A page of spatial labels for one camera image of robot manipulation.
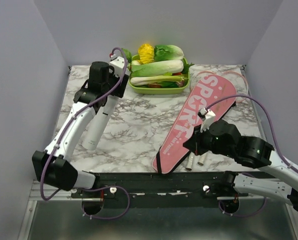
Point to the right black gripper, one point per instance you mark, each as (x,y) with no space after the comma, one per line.
(197,143)

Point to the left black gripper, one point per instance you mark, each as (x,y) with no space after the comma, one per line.
(122,85)

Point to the white shuttlecock tube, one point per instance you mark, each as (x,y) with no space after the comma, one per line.
(99,123)

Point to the pink racket bag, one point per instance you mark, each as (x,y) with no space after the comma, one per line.
(206,91)

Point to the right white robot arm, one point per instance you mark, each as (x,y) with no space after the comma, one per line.
(254,152)

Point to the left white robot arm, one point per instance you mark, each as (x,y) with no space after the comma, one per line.
(91,110)

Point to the white green celery stalk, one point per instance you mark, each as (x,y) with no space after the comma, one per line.
(139,81)

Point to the green vegetable basket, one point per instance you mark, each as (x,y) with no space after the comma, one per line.
(162,88)

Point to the white green napa cabbage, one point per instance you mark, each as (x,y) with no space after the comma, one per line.
(157,68)

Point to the yellow leafy vegetable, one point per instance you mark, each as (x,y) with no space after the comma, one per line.
(146,53)

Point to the dark green lettuce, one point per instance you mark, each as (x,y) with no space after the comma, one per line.
(167,52)

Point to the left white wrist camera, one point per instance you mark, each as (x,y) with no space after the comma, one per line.
(118,64)

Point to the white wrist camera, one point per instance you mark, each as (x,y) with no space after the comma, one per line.
(208,117)
(118,64)

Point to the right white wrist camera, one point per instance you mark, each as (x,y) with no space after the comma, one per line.
(208,117)

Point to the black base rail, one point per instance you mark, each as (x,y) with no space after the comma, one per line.
(173,190)

